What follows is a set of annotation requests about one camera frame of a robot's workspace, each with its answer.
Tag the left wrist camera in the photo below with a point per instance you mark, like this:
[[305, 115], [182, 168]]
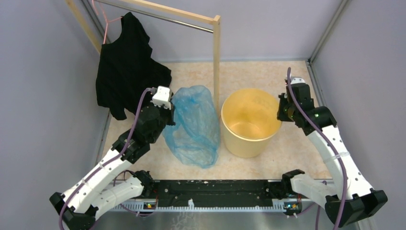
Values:
[[162, 97]]

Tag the yellow plastic trash bin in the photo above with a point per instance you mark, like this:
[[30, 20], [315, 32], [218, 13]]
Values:
[[249, 121]]

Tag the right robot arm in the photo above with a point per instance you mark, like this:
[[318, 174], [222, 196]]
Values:
[[351, 198]]

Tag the blue plastic trash bag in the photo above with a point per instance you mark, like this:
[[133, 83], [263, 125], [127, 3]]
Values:
[[195, 139]]

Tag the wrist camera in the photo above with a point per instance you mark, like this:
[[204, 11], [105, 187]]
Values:
[[162, 97], [296, 80]]

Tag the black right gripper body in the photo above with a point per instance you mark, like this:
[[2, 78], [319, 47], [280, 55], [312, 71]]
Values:
[[285, 112]]

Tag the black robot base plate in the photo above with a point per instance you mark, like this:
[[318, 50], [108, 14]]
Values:
[[220, 194]]

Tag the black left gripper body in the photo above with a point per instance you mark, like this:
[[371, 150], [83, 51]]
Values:
[[166, 116]]

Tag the black hanging shirt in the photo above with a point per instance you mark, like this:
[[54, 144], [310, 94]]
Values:
[[126, 69]]

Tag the white slotted cable duct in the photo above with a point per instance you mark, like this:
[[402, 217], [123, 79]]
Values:
[[140, 207]]

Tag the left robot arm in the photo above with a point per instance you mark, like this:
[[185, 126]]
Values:
[[83, 204]]

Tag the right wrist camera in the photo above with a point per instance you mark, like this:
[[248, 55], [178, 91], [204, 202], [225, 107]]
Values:
[[296, 80]]

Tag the pink clothes hanger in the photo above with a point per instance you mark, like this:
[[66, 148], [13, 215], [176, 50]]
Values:
[[98, 7]]

